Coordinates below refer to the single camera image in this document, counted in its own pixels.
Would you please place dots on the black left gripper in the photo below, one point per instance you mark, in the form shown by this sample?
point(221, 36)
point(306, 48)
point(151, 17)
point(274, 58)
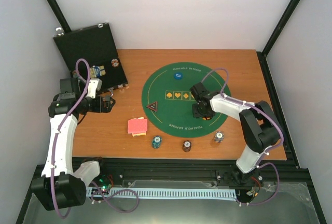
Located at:
point(99, 108)

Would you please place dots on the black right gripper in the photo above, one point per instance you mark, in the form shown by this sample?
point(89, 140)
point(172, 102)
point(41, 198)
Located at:
point(197, 115)

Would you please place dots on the brown poker chip stack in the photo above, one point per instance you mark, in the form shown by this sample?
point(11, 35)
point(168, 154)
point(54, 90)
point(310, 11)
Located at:
point(186, 147)

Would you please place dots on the blue small blind button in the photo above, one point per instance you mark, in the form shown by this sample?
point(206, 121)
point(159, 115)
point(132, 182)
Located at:
point(178, 75)

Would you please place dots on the red triangular dealer button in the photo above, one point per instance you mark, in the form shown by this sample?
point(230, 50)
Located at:
point(153, 106)

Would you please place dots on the teal poker chip stack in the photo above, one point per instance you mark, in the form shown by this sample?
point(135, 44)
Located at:
point(156, 142)

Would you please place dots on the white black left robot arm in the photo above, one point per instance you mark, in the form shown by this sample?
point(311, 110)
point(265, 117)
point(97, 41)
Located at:
point(59, 186)

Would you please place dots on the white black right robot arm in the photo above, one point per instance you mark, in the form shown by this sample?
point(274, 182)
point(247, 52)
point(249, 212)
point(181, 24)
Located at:
point(261, 129)

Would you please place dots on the grey poker chip stack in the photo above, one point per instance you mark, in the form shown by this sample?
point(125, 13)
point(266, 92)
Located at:
point(218, 137)

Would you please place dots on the blue chips in case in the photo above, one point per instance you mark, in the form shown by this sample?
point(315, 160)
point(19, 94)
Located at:
point(97, 71)

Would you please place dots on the round green poker mat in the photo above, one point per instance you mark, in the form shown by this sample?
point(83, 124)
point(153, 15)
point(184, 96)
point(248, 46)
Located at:
point(174, 115)

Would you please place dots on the red playing card deck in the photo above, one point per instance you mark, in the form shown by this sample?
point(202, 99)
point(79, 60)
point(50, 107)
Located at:
point(137, 126)

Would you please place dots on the orange chip in case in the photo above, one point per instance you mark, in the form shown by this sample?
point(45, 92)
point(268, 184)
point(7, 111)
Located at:
point(115, 62)

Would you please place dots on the black poker case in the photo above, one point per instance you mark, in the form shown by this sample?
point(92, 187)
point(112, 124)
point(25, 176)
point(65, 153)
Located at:
point(96, 45)

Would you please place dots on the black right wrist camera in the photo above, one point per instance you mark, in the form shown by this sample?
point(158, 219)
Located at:
point(198, 91)

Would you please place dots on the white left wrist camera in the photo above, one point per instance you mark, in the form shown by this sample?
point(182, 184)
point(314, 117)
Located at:
point(94, 86)

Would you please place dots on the light blue cable duct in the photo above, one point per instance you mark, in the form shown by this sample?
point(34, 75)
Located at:
point(171, 194)

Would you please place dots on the black aluminium frame rail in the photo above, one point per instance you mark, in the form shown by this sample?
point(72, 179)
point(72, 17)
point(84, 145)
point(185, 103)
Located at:
point(288, 194)

